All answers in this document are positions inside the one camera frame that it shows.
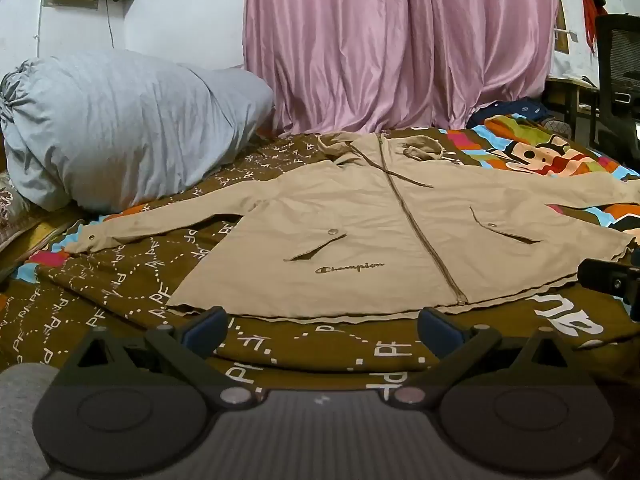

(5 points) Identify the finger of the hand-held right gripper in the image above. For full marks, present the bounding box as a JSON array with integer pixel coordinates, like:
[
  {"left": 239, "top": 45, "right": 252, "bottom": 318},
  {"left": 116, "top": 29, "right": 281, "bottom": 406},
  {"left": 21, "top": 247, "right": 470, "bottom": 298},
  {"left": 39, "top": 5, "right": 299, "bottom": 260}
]
[{"left": 577, "top": 258, "right": 640, "bottom": 322}]

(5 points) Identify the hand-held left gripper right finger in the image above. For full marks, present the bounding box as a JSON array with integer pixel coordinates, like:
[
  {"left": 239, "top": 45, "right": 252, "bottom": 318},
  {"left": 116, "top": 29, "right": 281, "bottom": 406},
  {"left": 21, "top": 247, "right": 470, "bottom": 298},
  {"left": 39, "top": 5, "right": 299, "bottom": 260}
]
[{"left": 385, "top": 306, "right": 598, "bottom": 407}]

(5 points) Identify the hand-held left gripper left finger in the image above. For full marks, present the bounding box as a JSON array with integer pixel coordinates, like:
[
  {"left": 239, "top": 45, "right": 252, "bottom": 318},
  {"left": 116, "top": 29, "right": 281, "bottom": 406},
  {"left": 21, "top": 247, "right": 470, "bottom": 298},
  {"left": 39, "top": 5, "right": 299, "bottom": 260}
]
[{"left": 62, "top": 306, "right": 262, "bottom": 407}]

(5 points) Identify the beige zip jacket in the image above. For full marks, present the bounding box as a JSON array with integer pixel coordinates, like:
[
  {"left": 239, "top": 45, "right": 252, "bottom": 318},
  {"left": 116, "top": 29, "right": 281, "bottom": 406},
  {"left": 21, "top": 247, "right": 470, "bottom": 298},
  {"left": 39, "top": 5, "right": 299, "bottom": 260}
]
[{"left": 65, "top": 130, "right": 640, "bottom": 321}]

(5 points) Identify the brown printed blanket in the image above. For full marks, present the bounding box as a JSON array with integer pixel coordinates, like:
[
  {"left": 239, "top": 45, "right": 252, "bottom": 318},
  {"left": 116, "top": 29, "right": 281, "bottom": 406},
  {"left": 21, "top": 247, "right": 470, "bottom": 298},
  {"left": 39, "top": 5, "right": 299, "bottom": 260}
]
[{"left": 0, "top": 125, "right": 640, "bottom": 396}]

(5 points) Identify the dark blue bag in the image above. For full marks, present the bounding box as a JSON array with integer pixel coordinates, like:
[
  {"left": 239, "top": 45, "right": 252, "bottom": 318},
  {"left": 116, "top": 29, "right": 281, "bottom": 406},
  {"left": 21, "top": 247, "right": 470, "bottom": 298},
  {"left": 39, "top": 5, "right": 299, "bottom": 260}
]
[{"left": 467, "top": 97, "right": 551, "bottom": 128}]

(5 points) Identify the wooden desk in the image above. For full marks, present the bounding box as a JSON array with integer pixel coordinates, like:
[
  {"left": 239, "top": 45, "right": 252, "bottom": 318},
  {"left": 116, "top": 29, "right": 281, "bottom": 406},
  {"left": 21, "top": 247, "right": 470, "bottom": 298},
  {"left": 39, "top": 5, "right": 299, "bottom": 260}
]
[{"left": 545, "top": 75, "right": 601, "bottom": 146}]

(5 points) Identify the person's grey clothing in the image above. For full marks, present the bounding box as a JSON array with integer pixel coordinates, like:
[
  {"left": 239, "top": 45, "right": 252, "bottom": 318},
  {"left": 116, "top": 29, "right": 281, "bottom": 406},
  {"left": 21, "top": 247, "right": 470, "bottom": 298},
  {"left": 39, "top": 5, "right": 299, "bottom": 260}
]
[{"left": 0, "top": 362, "right": 63, "bottom": 480}]

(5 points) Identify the black mesh office chair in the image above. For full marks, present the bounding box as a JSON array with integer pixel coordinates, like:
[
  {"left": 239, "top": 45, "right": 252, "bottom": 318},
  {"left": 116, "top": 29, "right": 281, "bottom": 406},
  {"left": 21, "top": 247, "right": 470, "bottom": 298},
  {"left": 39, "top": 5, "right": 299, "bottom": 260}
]
[{"left": 590, "top": 12, "right": 640, "bottom": 166}]

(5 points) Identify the floral patterned pillow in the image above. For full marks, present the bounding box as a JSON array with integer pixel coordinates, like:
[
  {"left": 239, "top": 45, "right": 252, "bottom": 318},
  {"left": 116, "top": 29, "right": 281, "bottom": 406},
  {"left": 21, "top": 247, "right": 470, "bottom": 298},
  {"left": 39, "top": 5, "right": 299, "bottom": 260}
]
[{"left": 0, "top": 170, "right": 86, "bottom": 261}]

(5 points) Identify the red hanging cloth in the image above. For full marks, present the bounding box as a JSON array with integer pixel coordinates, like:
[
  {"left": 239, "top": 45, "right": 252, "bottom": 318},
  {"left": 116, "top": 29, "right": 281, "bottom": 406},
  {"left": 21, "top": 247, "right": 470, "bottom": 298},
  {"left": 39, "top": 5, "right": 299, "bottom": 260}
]
[{"left": 580, "top": 0, "right": 608, "bottom": 55}]

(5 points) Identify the pink curtain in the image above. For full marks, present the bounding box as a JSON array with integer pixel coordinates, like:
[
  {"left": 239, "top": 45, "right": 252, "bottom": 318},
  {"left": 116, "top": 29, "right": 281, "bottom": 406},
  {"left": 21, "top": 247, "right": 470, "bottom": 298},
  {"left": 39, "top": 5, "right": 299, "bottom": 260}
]
[{"left": 243, "top": 0, "right": 561, "bottom": 136}]

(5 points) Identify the brown wall poster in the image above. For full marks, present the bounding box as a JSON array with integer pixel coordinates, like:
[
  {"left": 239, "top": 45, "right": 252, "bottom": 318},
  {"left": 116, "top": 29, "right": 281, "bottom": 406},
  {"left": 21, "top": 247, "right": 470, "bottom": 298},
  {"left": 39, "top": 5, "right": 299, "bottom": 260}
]
[{"left": 552, "top": 0, "right": 572, "bottom": 56}]

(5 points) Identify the thin dark wall cable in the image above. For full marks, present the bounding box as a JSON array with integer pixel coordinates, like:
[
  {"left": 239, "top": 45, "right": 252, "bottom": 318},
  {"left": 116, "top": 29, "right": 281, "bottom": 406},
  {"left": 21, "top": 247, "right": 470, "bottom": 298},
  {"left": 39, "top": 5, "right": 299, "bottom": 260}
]
[{"left": 102, "top": 0, "right": 116, "bottom": 52}]

